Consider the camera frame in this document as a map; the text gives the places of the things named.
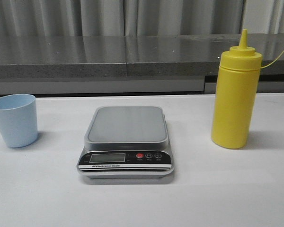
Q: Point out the yellow squeeze bottle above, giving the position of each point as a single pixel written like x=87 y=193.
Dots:
x=236 y=89

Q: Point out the grey pleated curtain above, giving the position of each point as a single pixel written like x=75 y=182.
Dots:
x=139 y=17

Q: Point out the light blue plastic cup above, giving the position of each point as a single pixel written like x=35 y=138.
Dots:
x=18 y=120

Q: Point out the silver digital kitchen scale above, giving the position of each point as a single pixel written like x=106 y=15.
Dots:
x=127 y=144

